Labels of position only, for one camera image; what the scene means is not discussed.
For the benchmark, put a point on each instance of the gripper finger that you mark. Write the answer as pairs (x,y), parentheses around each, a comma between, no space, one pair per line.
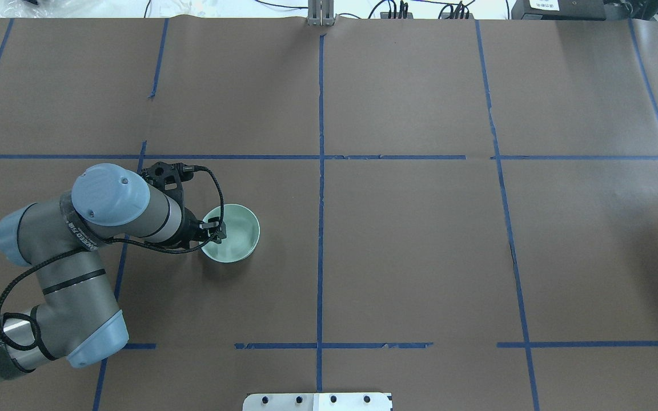
(212,231)

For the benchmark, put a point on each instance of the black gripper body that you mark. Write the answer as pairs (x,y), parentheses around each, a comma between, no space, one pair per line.
(189,227)

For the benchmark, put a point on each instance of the mint green bowl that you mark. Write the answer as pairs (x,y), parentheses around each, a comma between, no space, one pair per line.
(242,236)

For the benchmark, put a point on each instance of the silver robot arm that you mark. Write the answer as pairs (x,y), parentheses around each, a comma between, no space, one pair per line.
(63,305)

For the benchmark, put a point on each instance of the black computer box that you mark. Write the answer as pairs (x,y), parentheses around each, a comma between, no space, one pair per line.
(558,10)

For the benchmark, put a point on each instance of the black power strip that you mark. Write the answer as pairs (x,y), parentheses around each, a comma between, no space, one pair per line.
(436,10)

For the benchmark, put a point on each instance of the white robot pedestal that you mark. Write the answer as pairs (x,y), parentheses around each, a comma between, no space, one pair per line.
(319,401)

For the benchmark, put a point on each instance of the aluminium frame post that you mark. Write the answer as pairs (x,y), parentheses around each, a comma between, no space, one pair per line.
(321,13)

